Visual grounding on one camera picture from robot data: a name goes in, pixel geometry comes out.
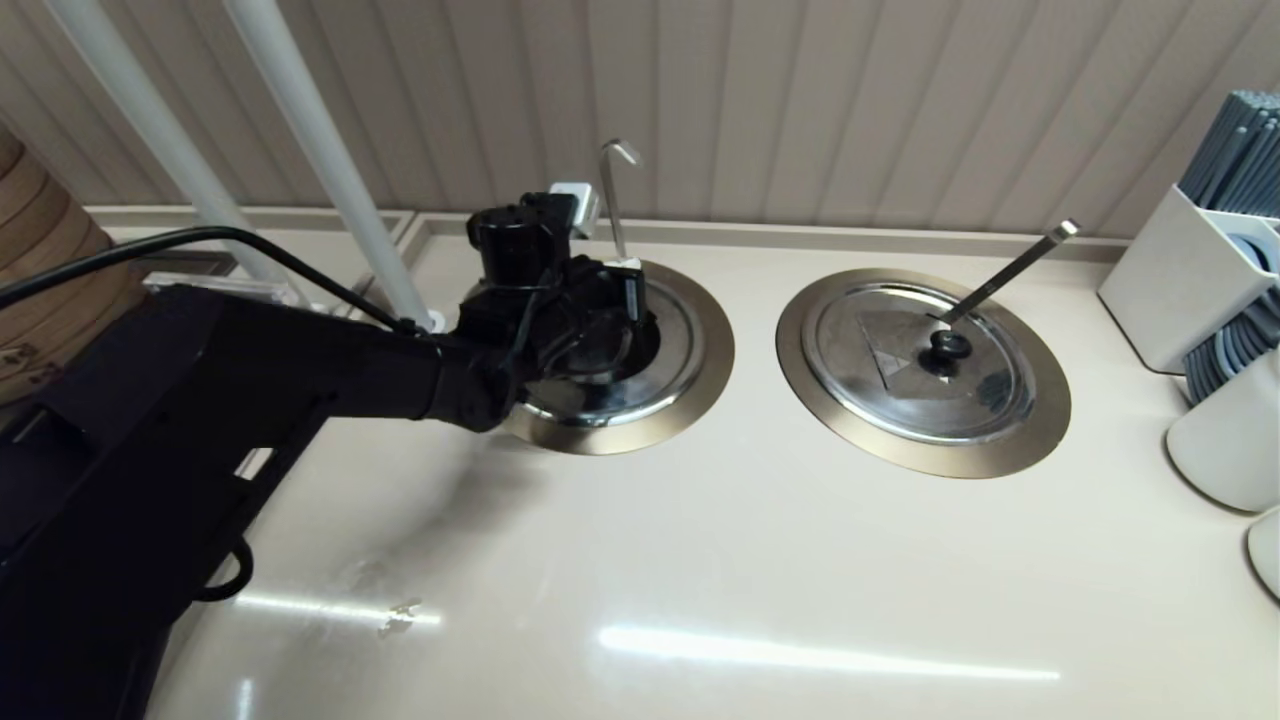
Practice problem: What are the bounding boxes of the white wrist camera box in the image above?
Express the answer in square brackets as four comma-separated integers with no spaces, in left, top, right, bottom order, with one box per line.
[549,179,602,240]

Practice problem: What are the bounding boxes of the clear acrylic sign block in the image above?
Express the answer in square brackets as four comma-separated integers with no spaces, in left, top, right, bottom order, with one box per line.
[140,274,332,315]

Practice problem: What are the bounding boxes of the white slanted pole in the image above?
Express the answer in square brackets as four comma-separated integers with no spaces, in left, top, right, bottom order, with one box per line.
[221,0,448,333]
[42,0,263,288]

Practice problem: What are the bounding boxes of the grey stacked discs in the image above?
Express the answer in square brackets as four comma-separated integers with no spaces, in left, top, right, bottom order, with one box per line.
[1182,237,1280,406]

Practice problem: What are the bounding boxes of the grey stick bundle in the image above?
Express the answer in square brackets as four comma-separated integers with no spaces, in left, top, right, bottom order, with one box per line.
[1177,91,1280,223]

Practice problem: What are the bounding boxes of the steel lid with triangle mark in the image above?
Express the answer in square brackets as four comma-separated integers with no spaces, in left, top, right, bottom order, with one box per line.
[801,283,1039,447]

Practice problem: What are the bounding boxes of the white bowl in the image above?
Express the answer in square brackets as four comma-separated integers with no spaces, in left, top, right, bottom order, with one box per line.
[1244,508,1280,605]

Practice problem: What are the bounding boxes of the steel framed dark panel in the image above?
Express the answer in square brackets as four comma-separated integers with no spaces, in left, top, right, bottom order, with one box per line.
[128,254,238,292]

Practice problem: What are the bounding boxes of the bamboo steamer stack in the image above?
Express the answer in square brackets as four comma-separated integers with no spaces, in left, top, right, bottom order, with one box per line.
[0,124,147,405]

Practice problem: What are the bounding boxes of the white cylindrical container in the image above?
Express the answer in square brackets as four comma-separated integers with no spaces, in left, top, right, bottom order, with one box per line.
[1164,347,1280,517]

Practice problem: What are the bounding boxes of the hinged steel lid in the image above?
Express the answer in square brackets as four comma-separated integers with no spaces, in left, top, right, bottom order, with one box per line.
[518,274,707,428]

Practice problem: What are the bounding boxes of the brass ringed counter well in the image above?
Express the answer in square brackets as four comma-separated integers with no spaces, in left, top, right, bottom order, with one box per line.
[498,259,737,458]
[775,267,1073,481]

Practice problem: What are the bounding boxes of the steel ladle with hooked handle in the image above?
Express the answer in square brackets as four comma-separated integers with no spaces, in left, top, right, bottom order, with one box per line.
[597,139,643,264]

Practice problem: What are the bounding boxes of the steel ladle with flat handle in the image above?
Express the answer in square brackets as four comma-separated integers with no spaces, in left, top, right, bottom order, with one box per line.
[934,219,1082,330]

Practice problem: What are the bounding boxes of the white utensil holder box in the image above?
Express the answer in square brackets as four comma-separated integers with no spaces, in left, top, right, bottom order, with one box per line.
[1097,186,1280,379]

